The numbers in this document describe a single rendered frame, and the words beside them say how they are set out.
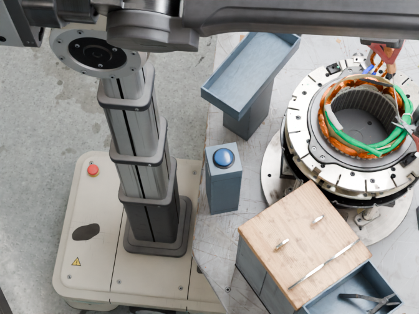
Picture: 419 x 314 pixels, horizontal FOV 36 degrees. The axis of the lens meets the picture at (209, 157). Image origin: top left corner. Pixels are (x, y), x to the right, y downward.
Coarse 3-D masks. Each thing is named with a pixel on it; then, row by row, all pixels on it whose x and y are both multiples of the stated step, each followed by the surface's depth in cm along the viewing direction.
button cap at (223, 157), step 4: (216, 152) 141; (220, 152) 141; (224, 152) 141; (228, 152) 141; (216, 156) 140; (220, 156) 140; (224, 156) 140; (228, 156) 140; (232, 156) 140; (216, 160) 140; (220, 160) 140; (224, 160) 140; (228, 160) 140; (232, 160) 140; (220, 164) 140; (224, 164) 139; (228, 164) 140
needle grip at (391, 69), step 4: (384, 48) 115; (388, 48) 115; (388, 52) 114; (392, 52) 115; (388, 56) 115; (388, 64) 117; (388, 68) 118; (392, 68) 118; (396, 68) 118; (388, 72) 119; (392, 72) 118
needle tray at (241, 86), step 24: (240, 48) 152; (264, 48) 154; (288, 48) 154; (216, 72) 148; (240, 72) 151; (264, 72) 151; (216, 96) 144; (240, 96) 149; (264, 96) 159; (240, 120) 164
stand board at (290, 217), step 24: (312, 192) 134; (264, 216) 132; (288, 216) 132; (312, 216) 132; (336, 216) 132; (264, 240) 130; (312, 240) 130; (336, 240) 130; (360, 240) 130; (264, 264) 128; (288, 264) 128; (312, 264) 128; (336, 264) 128; (312, 288) 126
